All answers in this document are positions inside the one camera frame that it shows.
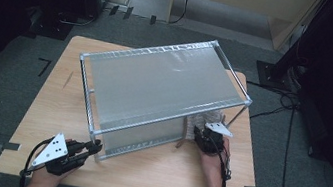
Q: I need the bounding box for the long black floor cable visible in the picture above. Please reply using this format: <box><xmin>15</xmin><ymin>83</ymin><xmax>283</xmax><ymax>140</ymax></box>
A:
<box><xmin>229</xmin><ymin>80</ymin><xmax>302</xmax><ymax>187</ymax></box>

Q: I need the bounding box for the grey curved floor cable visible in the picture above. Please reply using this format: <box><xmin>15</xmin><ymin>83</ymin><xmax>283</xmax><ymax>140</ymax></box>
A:
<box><xmin>56</xmin><ymin>10</ymin><xmax>98</xmax><ymax>29</ymax></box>

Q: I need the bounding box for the left hand-held gripper cable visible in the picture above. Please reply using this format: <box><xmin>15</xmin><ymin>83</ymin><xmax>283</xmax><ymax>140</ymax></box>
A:
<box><xmin>17</xmin><ymin>133</ymin><xmax>56</xmax><ymax>187</ymax></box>

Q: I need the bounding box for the black metal stand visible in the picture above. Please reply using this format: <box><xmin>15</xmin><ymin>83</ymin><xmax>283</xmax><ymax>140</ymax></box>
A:
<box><xmin>252</xmin><ymin>0</ymin><xmax>333</xmax><ymax>98</ymax></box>

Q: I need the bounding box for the grey metal shelf rack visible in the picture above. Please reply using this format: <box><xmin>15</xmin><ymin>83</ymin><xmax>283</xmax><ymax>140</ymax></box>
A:
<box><xmin>63</xmin><ymin>19</ymin><xmax>262</xmax><ymax>186</ymax></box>

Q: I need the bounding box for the person's left hand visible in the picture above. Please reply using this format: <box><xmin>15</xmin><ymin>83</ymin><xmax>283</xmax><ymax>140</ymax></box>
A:
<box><xmin>25</xmin><ymin>160</ymin><xmax>77</xmax><ymax>187</ymax></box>

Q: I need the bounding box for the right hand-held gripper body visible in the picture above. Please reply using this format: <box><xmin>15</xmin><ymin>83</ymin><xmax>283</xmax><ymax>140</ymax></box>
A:
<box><xmin>191</xmin><ymin>118</ymin><xmax>237</xmax><ymax>159</ymax></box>

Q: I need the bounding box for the person's right hand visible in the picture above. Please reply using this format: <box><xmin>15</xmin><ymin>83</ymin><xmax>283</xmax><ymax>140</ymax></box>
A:
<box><xmin>197</xmin><ymin>134</ymin><xmax>234</xmax><ymax>182</ymax></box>

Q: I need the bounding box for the black stand base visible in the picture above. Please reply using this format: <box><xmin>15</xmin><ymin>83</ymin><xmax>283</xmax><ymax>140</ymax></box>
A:
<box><xmin>27</xmin><ymin>5</ymin><xmax>78</xmax><ymax>43</ymax></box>

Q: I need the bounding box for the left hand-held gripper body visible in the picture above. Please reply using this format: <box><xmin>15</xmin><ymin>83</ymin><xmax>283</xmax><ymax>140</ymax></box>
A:
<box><xmin>30</xmin><ymin>129</ymin><xmax>92</xmax><ymax>181</ymax></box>

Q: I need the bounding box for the black floor tape strip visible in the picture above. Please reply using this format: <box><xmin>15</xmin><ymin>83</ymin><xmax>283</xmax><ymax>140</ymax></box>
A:
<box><xmin>122</xmin><ymin>5</ymin><xmax>135</xmax><ymax>22</ymax></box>
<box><xmin>148</xmin><ymin>13</ymin><xmax>158</xmax><ymax>27</ymax></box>
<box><xmin>108</xmin><ymin>3</ymin><xmax>121</xmax><ymax>18</ymax></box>

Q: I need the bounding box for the white fluffy towel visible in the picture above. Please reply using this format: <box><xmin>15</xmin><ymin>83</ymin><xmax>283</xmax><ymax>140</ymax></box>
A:
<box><xmin>175</xmin><ymin>105</ymin><xmax>230</xmax><ymax>156</ymax></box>

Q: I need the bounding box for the short black floor cable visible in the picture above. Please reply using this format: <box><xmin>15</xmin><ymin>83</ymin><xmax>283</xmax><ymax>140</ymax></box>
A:
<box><xmin>249</xmin><ymin>100</ymin><xmax>289</xmax><ymax>125</ymax></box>

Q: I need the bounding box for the hand-held gripper cable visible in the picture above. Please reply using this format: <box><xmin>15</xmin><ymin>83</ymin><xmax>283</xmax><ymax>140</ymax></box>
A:
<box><xmin>17</xmin><ymin>133</ymin><xmax>56</xmax><ymax>187</ymax></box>
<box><xmin>206</xmin><ymin>138</ymin><xmax>238</xmax><ymax>187</ymax></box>

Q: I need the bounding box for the right hand-held gripper cable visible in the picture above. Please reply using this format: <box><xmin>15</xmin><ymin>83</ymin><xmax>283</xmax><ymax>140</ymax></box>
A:
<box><xmin>206</xmin><ymin>138</ymin><xmax>238</xmax><ymax>187</ymax></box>

